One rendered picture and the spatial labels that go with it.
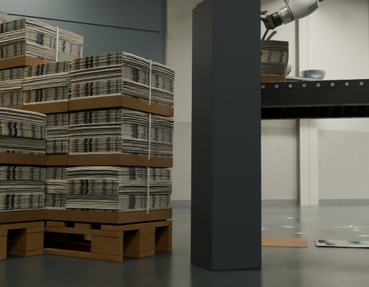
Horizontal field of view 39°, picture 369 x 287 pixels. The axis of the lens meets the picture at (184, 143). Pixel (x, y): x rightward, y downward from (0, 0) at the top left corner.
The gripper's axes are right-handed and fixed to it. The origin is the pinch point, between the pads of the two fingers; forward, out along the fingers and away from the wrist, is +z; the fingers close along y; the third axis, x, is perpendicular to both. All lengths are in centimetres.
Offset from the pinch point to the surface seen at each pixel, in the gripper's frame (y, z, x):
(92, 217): 68, 86, -80
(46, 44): -20, 89, -54
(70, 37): -24, 81, -40
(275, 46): 17.5, -10.9, -13.9
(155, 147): 49, 56, -63
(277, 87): 39.5, -2.6, -25.9
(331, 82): 48, -27, -26
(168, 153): 52, 54, -53
